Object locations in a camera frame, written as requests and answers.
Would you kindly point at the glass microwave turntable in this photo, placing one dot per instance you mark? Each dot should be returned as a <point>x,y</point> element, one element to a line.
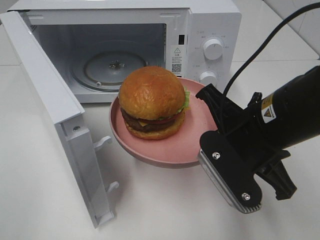
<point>105,69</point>

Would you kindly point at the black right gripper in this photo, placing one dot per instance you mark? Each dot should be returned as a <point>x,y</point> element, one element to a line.
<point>243,130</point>

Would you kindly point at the burger with sesame-free bun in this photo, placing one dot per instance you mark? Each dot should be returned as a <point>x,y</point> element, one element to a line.
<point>153,103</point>

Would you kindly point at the lower white timer knob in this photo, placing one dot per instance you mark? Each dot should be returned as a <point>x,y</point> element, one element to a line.
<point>209,77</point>

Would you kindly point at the upper white power knob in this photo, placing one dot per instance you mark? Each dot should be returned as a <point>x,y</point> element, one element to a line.
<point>213,48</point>

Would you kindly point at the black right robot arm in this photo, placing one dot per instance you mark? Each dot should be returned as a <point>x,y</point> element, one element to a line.
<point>291,114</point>

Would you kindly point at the white microwave door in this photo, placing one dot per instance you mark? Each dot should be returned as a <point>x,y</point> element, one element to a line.
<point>66,114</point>

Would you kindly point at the white microwave oven body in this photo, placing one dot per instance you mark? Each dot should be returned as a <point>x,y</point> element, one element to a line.
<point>173,29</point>

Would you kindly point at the pink round plate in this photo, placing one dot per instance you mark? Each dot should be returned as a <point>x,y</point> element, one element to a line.
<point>178,150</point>

